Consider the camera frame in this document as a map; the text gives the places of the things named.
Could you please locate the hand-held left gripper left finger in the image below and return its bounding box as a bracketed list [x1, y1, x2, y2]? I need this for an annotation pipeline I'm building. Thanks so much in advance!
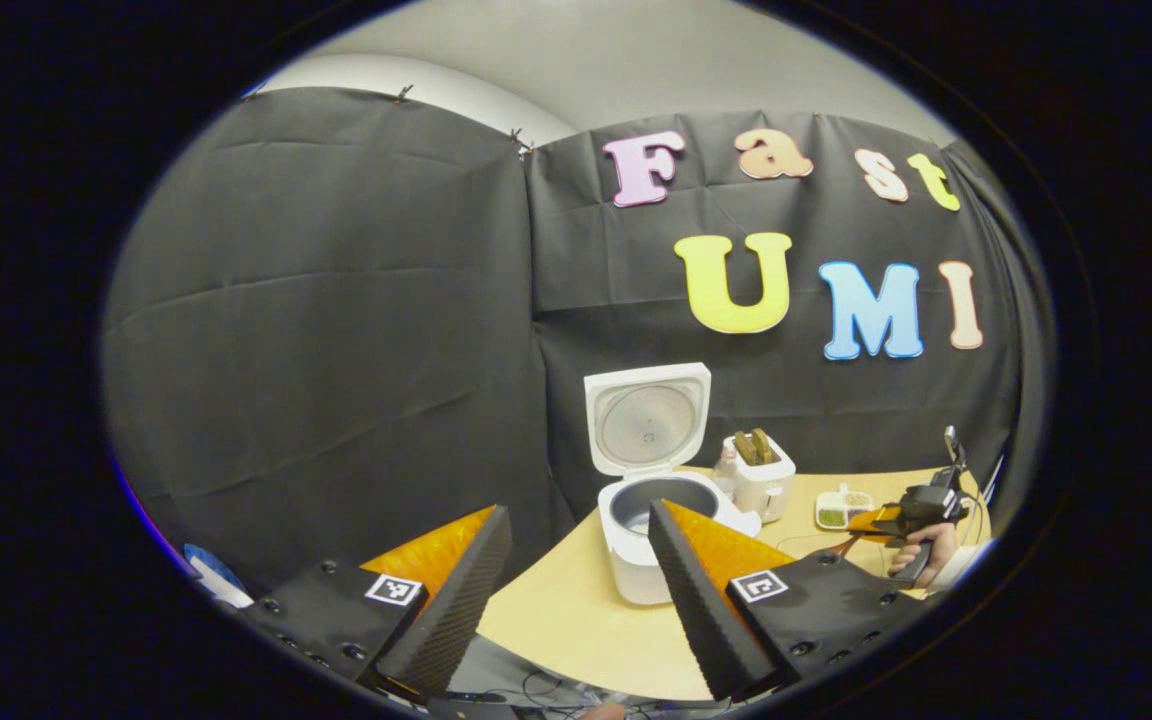
[236, 505, 515, 699]

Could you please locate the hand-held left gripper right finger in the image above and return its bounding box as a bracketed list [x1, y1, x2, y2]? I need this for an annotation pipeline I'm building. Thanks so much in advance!
[647, 499, 927, 702]

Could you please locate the white rice cooker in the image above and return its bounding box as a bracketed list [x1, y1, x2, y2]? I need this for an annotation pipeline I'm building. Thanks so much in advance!
[583, 362, 763, 607]

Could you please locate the white divided bean dish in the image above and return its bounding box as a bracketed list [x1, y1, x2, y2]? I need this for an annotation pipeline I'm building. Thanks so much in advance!
[815, 486, 876, 532]

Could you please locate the white toaster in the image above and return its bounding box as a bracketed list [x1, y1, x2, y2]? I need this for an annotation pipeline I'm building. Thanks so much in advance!
[721, 428, 797, 524]

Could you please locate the white and blue bundle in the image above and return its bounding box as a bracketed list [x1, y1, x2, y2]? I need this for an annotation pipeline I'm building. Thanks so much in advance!
[183, 542, 255, 609]

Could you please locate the black backdrop cloth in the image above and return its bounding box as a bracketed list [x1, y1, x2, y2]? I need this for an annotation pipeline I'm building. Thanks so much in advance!
[101, 85, 1052, 601]

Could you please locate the tangle of floor cables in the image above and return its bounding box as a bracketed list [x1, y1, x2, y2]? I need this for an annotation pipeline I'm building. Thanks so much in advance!
[446, 640, 657, 720]

